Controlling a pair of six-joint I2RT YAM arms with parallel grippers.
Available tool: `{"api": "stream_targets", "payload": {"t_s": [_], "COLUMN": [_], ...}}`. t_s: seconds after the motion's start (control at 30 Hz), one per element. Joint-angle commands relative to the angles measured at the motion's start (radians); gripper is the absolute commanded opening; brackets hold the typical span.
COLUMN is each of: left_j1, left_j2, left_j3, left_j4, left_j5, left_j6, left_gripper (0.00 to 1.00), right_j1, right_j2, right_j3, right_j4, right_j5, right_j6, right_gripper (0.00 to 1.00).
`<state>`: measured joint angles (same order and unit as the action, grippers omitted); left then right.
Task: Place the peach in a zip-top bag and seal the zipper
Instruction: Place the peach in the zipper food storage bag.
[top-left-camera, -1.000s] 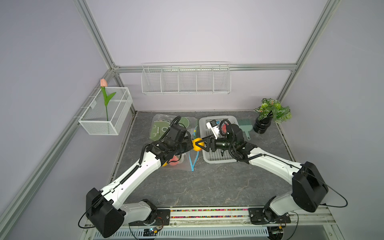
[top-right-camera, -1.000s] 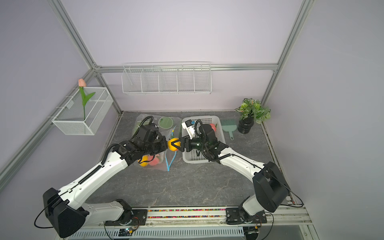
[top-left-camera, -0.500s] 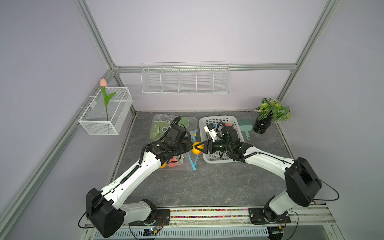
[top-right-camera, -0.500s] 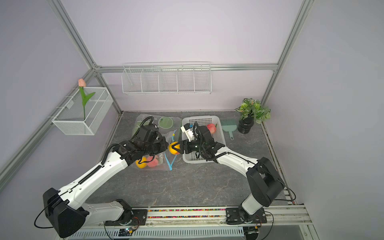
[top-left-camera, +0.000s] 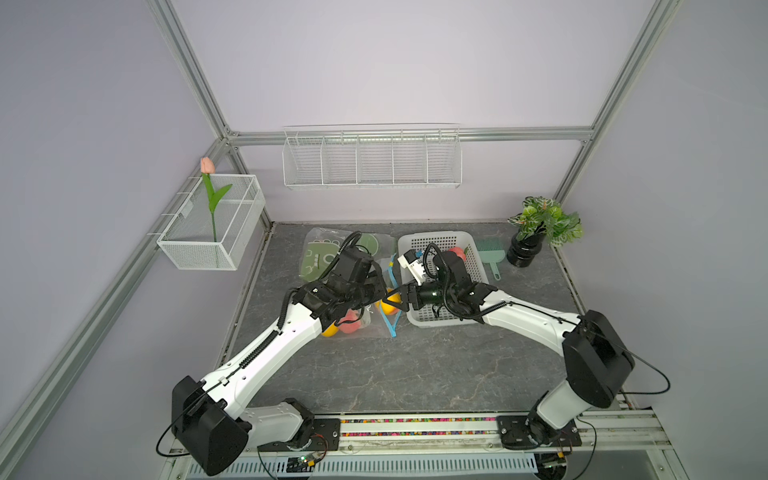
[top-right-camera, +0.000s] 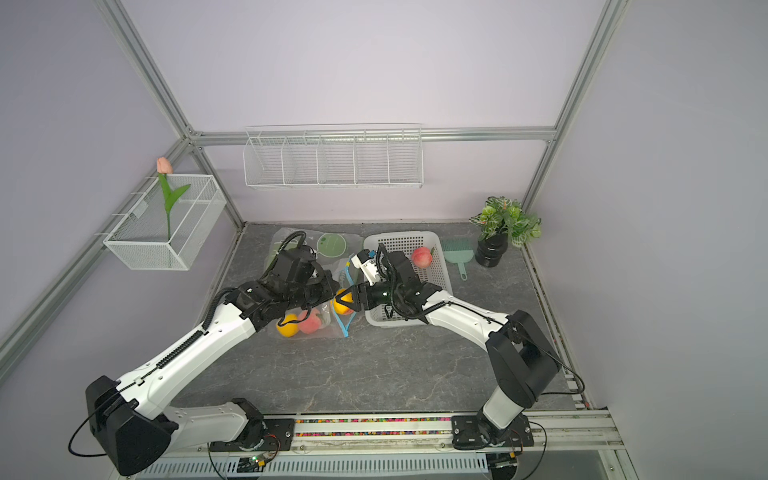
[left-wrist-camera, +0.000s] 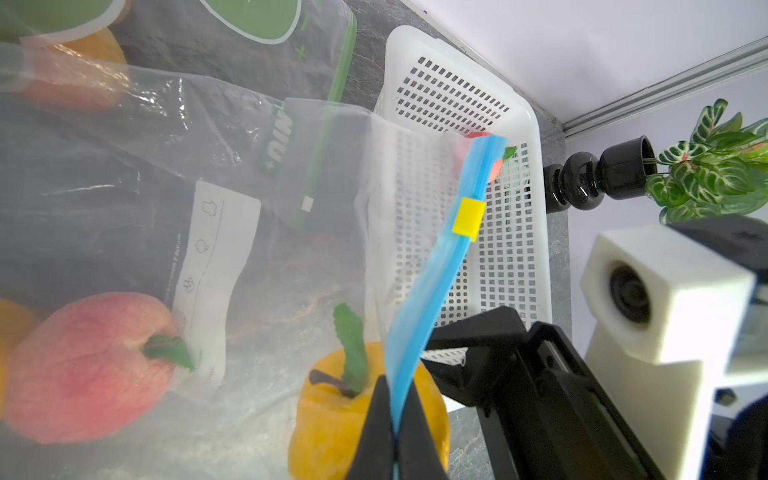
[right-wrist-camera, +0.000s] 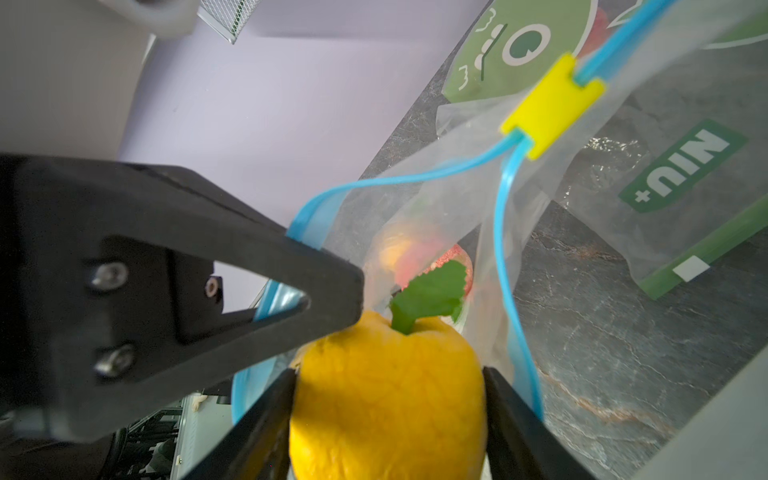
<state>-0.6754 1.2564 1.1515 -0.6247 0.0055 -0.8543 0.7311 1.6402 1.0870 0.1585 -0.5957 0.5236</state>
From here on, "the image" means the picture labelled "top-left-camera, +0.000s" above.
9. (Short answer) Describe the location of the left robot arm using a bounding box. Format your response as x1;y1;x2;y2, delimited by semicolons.
168;245;387;476

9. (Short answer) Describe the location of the yellow peach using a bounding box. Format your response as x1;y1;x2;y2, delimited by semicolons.
322;324;339;338

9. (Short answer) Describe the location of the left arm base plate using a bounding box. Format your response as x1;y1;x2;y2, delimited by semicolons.
258;417;341;453

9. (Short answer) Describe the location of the green printed zip-top bag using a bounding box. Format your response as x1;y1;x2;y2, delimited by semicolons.
299;227;396;282

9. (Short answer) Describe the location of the green dustpan scoop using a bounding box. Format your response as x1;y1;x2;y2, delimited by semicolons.
476;237;506;281

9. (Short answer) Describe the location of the white wire wall shelf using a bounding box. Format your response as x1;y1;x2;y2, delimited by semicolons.
282;123;463;189

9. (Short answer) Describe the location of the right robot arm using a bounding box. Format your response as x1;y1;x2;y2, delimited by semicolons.
398;244;635;450

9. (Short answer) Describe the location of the potted green plant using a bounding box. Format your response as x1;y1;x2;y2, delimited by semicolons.
506;196;584;268

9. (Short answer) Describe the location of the clear blue-zipper bag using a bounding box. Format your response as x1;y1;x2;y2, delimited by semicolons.
335;256;401;337

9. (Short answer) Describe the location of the red peach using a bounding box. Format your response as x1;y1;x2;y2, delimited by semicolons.
338;309;363;334
449;247;467;262

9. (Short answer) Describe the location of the white plastic basket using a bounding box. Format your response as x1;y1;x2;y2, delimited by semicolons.
396;231;506;328

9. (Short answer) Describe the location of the yellow-red peach front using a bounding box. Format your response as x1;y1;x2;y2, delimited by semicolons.
379;293;402;316

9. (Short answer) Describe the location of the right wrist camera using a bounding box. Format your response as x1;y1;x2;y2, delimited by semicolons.
398;249;427;286

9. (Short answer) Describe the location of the pink artificial tulip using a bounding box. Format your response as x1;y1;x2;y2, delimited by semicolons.
200;157;232;242

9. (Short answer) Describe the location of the white mesh wall basket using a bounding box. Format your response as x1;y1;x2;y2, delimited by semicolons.
149;174;265;271

